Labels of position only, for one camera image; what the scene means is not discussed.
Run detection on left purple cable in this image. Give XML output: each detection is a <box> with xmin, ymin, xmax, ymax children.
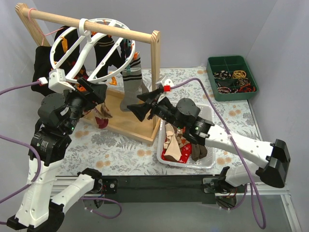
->
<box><xmin>0</xmin><ymin>81</ymin><xmax>42</xmax><ymax>224</ymax></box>

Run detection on white round clip hanger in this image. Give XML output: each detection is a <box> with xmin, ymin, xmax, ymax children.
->
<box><xmin>50</xmin><ymin>25</ymin><xmax>136</xmax><ymax>84</ymax></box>

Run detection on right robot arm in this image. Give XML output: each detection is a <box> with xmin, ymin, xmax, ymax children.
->
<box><xmin>128</xmin><ymin>89</ymin><xmax>291</xmax><ymax>192</ymax></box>

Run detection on black sock brown stripes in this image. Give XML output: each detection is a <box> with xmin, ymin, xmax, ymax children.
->
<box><xmin>94</xmin><ymin>36</ymin><xmax>123</xmax><ymax>77</ymax></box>

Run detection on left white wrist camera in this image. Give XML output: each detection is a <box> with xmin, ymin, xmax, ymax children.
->
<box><xmin>38</xmin><ymin>69</ymin><xmax>75</xmax><ymax>94</ymax></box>

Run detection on navy sock green toe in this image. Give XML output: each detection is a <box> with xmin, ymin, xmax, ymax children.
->
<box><xmin>120</xmin><ymin>39</ymin><xmax>132</xmax><ymax>64</ymax></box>

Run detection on black garment on hanger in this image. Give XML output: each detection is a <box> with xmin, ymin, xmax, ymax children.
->
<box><xmin>31</xmin><ymin>26</ymin><xmax>80</xmax><ymax>96</ymax></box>

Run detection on beige orange green argyle sock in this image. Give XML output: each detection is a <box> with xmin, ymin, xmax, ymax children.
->
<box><xmin>100</xmin><ymin>103</ymin><xmax>112</xmax><ymax>119</ymax></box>

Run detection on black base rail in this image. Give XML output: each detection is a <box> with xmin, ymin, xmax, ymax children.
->
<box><xmin>101</xmin><ymin>175</ymin><xmax>216</xmax><ymax>204</ymax></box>

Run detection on floral table mat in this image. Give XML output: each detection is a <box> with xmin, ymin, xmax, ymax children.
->
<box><xmin>57</xmin><ymin>67</ymin><xmax>261</xmax><ymax>176</ymax></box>

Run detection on orange clothes clip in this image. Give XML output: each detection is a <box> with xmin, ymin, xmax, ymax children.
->
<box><xmin>72</xmin><ymin>62</ymin><xmax>87</xmax><ymax>92</ymax></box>

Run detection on white plastic laundry basket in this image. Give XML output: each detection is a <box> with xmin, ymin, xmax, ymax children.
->
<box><xmin>156</xmin><ymin>103</ymin><xmax>215</xmax><ymax>170</ymax></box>

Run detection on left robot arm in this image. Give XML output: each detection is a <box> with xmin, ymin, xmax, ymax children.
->
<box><xmin>5</xmin><ymin>78</ymin><xmax>107</xmax><ymax>232</ymax></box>

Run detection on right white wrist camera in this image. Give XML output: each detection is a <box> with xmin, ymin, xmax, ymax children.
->
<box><xmin>156</xmin><ymin>77</ymin><xmax>174</xmax><ymax>97</ymax></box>

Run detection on brown sock in basket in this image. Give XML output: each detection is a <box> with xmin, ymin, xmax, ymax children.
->
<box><xmin>191</xmin><ymin>144</ymin><xmax>208</xmax><ymax>161</ymax></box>

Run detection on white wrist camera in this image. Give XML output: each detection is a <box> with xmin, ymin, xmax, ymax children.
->
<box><xmin>156</xmin><ymin>77</ymin><xmax>174</xmax><ymax>97</ymax></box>
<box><xmin>38</xmin><ymin>69</ymin><xmax>75</xmax><ymax>94</ymax></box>

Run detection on grey striped sock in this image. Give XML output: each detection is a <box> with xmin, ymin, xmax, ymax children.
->
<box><xmin>120</xmin><ymin>68</ymin><xmax>149</xmax><ymax>112</ymax></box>
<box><xmin>126</xmin><ymin>52</ymin><xmax>141</xmax><ymax>71</ymax></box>

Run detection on beige sock in basket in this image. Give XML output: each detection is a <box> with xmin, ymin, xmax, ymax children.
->
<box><xmin>164</xmin><ymin>123</ymin><xmax>181</xmax><ymax>162</ymax></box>

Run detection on red sock in basket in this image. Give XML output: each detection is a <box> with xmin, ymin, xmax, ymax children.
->
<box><xmin>160</xmin><ymin>143</ymin><xmax>192</xmax><ymax>164</ymax></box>

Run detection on green compartment tray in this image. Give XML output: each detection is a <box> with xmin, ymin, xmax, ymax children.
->
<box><xmin>206</xmin><ymin>56</ymin><xmax>258</xmax><ymax>102</ymax></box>

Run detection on wooden clothes rack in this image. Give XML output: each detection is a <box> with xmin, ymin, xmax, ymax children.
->
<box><xmin>15</xmin><ymin>3</ymin><xmax>161</xmax><ymax>145</ymax></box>

